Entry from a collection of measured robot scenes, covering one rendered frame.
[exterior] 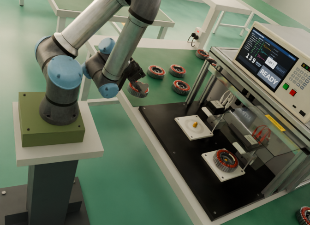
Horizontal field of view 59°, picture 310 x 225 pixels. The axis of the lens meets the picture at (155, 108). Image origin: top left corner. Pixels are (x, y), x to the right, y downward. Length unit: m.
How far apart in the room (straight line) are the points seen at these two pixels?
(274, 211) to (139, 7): 0.98
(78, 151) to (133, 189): 0.95
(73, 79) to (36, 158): 0.32
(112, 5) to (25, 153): 0.62
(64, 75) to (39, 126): 0.23
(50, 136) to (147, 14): 0.57
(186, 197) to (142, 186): 0.95
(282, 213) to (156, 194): 0.97
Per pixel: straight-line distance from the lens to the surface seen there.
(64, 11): 2.26
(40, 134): 1.08
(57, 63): 1.01
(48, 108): 1.08
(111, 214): 1.87
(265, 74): 1.26
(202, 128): 1.41
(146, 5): 0.96
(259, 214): 1.27
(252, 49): 1.31
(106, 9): 1.06
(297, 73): 1.19
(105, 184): 1.98
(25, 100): 1.19
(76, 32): 1.07
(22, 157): 1.09
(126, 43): 1.01
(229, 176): 1.26
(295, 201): 1.45
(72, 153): 1.11
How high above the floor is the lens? 1.59
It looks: 36 degrees down
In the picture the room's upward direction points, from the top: 22 degrees clockwise
